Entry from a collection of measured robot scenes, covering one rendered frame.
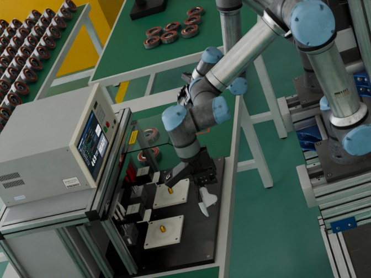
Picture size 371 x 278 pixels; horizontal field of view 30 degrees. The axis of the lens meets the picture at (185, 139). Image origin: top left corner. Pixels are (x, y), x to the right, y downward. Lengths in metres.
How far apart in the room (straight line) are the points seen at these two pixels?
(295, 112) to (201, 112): 0.86
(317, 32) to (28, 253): 1.41
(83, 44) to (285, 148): 2.67
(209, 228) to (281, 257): 0.97
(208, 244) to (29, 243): 0.67
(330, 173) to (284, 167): 1.87
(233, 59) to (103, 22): 4.24
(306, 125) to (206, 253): 0.66
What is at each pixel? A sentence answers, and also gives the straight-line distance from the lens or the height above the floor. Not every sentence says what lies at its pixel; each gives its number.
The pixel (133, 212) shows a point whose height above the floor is 0.92.
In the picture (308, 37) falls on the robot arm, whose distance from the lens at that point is 1.93.
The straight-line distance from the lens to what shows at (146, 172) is 2.90.
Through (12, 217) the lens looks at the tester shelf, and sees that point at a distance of 2.70.
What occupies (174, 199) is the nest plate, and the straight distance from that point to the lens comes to 2.92.
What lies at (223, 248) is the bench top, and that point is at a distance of 2.65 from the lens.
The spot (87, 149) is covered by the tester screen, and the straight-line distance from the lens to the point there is 2.59.
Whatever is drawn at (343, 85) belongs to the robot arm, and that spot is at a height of 1.40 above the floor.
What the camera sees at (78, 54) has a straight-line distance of 6.48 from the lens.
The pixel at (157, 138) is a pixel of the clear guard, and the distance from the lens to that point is 2.80.
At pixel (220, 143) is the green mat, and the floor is 0.75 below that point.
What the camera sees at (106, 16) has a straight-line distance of 6.27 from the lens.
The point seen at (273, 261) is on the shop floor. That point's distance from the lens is 3.63.
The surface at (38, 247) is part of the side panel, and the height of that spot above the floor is 0.99.
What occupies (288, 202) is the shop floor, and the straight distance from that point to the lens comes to 3.93.
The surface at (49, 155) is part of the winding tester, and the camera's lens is 2.55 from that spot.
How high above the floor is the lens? 2.46
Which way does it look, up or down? 31 degrees down
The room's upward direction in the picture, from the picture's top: 23 degrees counter-clockwise
